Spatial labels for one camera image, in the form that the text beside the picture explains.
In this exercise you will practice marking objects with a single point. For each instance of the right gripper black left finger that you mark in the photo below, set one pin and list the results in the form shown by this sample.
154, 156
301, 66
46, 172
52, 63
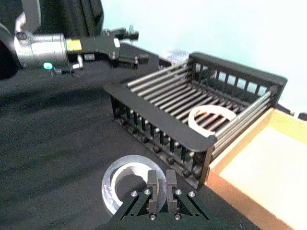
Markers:
152, 198

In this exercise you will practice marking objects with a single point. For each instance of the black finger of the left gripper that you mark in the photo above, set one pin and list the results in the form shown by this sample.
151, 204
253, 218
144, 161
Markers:
129, 61
122, 33

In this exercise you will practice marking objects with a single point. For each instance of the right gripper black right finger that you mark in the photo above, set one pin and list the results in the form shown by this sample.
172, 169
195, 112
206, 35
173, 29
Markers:
171, 198

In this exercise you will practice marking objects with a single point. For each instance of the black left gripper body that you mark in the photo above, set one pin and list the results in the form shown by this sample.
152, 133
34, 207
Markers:
96, 45

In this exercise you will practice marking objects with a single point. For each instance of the roll of silver tape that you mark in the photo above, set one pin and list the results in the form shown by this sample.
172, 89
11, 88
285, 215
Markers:
109, 189

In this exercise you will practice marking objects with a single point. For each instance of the roll of white tape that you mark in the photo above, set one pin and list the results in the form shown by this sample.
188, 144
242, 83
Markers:
227, 115

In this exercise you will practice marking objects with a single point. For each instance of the black robot torso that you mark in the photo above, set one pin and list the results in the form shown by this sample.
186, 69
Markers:
72, 16

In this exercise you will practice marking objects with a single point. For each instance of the clear plastic case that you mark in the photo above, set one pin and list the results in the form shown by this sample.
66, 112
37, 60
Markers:
175, 55

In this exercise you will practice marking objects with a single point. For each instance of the black rack with steel bars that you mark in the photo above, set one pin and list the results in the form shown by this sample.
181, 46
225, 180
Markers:
168, 95

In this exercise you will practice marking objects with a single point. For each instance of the black table cloth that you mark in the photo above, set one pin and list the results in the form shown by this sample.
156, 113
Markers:
60, 131

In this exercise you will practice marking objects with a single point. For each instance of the shallow brown cardboard tray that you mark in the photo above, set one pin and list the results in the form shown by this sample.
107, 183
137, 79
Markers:
259, 163

